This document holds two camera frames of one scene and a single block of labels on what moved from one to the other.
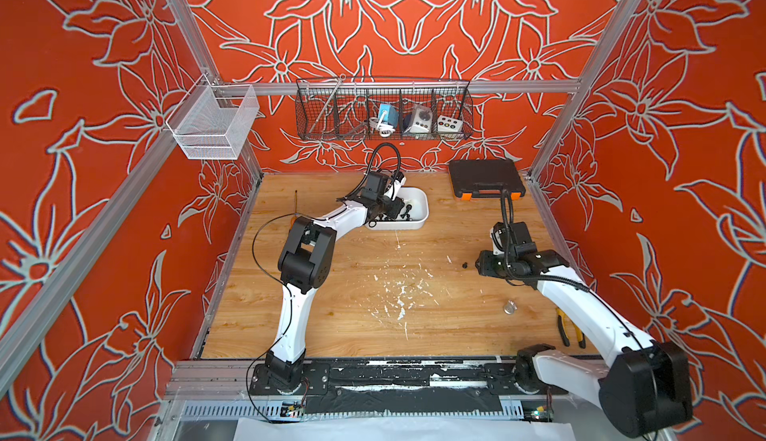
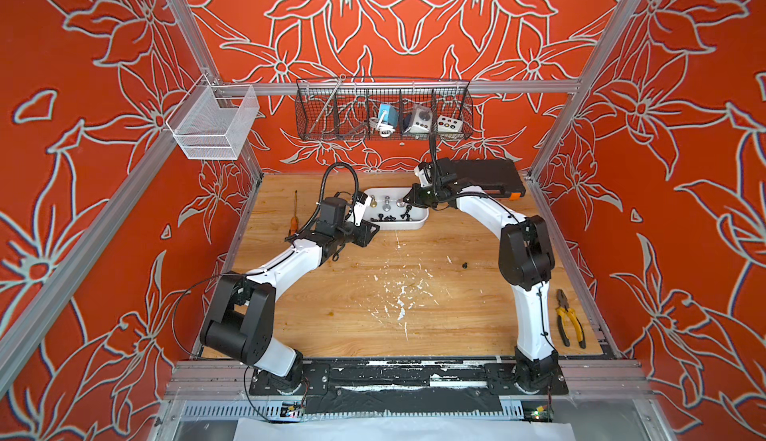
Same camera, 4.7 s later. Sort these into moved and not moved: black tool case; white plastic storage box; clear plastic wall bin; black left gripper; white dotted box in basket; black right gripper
Moved: black right gripper; black left gripper
Not moved: white dotted box in basket; clear plastic wall bin; black tool case; white plastic storage box
